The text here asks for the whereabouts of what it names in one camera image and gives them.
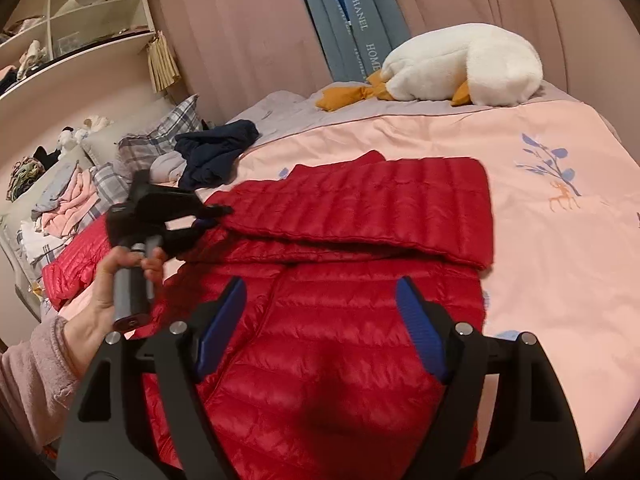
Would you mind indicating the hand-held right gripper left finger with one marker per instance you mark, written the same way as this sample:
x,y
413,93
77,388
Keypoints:
x,y
220,325

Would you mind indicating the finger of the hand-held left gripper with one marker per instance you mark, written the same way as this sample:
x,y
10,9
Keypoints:
x,y
200,202
187,240

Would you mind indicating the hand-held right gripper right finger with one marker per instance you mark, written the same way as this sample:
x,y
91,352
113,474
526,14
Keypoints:
x,y
420,325

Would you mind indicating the red down jacket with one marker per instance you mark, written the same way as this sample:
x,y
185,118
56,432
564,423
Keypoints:
x,y
340,270
75,265

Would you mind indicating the person's left forearm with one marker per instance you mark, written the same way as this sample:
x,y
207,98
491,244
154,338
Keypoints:
x,y
35,380

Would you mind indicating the person's left hand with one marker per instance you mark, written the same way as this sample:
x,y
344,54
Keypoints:
x,y
95,305

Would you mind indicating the grey garment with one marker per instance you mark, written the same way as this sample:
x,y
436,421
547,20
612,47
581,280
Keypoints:
x,y
167,167

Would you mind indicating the navy garment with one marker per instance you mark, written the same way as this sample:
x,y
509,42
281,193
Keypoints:
x,y
215,152

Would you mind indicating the pink garment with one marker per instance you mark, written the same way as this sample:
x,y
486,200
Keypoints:
x,y
72,205

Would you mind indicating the large plaid pillow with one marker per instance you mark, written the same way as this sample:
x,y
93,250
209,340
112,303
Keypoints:
x,y
160,132

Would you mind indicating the grey-blue garment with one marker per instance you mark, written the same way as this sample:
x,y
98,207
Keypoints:
x,y
55,190

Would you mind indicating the white checked bedding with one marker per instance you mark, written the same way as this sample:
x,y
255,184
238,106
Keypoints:
x,y
37,245

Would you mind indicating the floral fabric bag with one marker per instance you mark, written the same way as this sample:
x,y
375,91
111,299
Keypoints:
x,y
25,177

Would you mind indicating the beige hanging tassel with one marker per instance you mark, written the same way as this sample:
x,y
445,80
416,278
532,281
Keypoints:
x,y
162,62

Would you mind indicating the pink deer-printed duvet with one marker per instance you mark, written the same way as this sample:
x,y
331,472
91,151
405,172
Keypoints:
x,y
550,240

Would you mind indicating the pink curtain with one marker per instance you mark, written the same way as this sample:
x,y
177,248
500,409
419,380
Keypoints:
x,y
240,20

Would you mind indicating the cream plush toy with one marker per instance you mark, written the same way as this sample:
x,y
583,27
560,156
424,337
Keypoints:
x,y
31,57

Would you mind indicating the blue curtain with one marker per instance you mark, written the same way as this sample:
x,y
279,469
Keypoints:
x,y
350,15

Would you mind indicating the white goose plush toy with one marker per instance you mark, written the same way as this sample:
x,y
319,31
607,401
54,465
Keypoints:
x,y
465,65

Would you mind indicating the cream wall shelf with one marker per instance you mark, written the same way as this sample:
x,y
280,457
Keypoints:
x,y
75,25

